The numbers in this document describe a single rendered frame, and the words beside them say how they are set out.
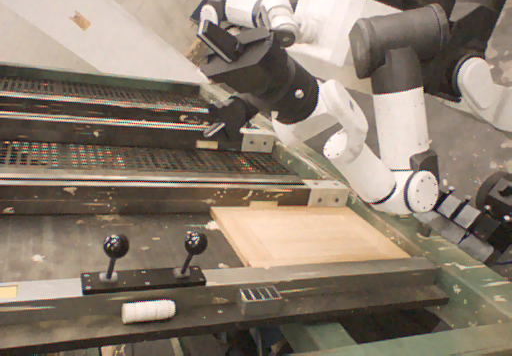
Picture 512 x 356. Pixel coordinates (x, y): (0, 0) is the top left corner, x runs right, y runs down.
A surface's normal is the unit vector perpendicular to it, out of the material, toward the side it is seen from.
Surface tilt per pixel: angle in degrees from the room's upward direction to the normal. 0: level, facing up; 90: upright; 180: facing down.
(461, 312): 31
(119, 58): 90
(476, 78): 90
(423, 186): 90
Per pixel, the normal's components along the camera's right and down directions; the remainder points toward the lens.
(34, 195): 0.38, 0.37
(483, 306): -0.91, -0.02
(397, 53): 0.04, 0.22
